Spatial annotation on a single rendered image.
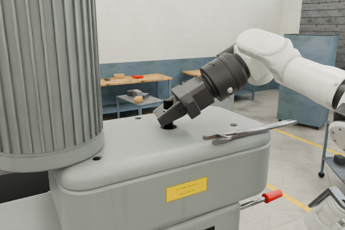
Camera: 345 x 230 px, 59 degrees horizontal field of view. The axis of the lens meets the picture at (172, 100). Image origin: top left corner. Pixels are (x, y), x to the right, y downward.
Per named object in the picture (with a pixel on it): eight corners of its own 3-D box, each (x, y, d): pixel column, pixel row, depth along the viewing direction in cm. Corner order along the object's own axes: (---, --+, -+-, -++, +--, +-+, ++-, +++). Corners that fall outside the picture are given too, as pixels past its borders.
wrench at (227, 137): (287, 120, 72) (287, 116, 72) (301, 125, 69) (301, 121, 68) (202, 138, 60) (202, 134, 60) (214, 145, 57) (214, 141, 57)
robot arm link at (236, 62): (242, 104, 68) (283, 77, 69) (230, 70, 61) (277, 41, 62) (217, 79, 77) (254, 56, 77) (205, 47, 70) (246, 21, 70)
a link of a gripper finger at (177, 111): (155, 116, 64) (179, 100, 64) (163, 128, 65) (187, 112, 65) (156, 118, 62) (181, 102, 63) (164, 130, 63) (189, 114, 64)
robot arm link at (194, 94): (199, 131, 63) (247, 100, 63) (176, 93, 60) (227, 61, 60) (184, 114, 75) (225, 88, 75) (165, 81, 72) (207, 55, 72)
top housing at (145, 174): (211, 152, 93) (213, 101, 89) (278, 192, 71) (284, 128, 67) (48, 191, 71) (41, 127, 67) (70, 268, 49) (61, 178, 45)
